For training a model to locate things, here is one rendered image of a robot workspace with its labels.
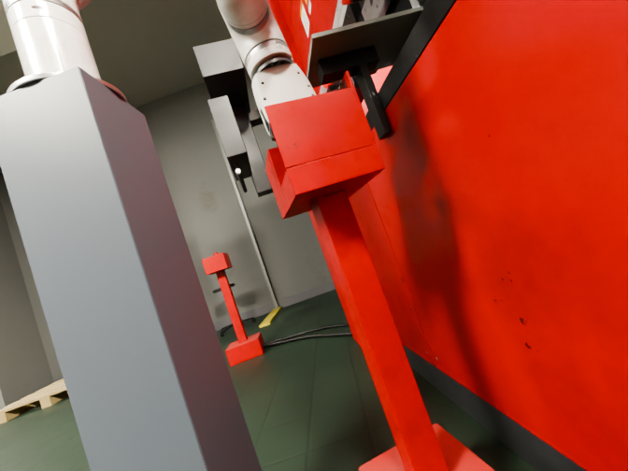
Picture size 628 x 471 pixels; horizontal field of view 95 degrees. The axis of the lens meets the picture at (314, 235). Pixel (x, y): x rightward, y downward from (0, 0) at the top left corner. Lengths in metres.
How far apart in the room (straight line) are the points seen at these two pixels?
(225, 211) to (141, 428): 3.83
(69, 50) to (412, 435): 0.94
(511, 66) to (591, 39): 0.09
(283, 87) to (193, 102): 4.41
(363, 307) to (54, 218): 0.54
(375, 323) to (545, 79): 0.41
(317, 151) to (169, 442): 0.51
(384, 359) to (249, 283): 3.70
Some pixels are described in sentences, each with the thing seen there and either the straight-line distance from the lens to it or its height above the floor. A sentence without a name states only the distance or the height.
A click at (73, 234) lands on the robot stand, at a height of 0.73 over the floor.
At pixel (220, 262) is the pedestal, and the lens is 2.25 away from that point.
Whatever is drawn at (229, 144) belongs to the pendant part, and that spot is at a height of 1.31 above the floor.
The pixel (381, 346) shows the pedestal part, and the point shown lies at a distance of 0.56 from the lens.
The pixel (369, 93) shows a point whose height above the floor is 0.88.
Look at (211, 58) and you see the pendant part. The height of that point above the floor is 1.85.
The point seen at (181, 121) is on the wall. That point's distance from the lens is 4.89.
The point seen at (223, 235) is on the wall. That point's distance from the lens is 4.28.
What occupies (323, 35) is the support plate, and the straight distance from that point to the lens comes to 0.74.
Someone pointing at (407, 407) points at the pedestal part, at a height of 0.26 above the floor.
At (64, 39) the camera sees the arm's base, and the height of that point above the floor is 1.11.
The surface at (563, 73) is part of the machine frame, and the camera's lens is 0.43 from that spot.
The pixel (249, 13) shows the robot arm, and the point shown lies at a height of 0.94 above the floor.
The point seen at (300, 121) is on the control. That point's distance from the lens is 0.49.
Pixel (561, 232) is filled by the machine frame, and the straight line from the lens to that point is 0.48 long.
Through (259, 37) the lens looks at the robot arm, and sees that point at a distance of 0.58.
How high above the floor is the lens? 0.57
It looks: 3 degrees up
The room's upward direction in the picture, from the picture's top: 20 degrees counter-clockwise
